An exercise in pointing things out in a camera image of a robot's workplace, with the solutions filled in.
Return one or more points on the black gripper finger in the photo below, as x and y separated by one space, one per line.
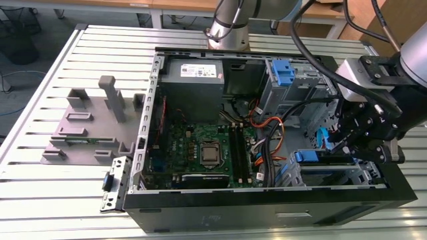
354 122
370 151

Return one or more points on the hard disk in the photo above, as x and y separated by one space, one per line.
310 155

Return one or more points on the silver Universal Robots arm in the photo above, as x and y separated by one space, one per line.
230 32

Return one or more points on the metal disk bay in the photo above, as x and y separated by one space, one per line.
334 168

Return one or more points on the metal drive cage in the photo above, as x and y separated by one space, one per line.
301 92

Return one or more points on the blue drive latch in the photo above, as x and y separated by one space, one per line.
283 72

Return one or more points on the black RAM slot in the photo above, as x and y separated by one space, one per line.
235 155

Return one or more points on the wooden cabinet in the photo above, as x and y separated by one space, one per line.
410 15

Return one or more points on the CPU socket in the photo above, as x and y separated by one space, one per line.
211 143

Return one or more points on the wooden top desk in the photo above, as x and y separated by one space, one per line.
330 13
101 2

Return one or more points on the silver CPU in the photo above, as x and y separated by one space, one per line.
210 153

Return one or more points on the black open PC case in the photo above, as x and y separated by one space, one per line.
234 212

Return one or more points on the grey power supply unit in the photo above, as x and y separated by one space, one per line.
194 100

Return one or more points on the black graphics card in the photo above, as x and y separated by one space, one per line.
203 181

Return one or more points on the green motherboard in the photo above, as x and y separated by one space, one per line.
182 140

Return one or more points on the grey parts rack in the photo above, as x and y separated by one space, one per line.
94 125

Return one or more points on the green RAM stick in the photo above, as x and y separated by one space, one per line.
81 141

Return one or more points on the black mesh waste bin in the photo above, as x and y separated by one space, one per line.
20 50

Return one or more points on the small grey wrist camera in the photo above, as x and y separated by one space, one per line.
397 153

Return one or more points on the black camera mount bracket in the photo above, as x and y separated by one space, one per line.
370 62

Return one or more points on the metal expansion slot bracket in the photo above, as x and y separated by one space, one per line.
121 175

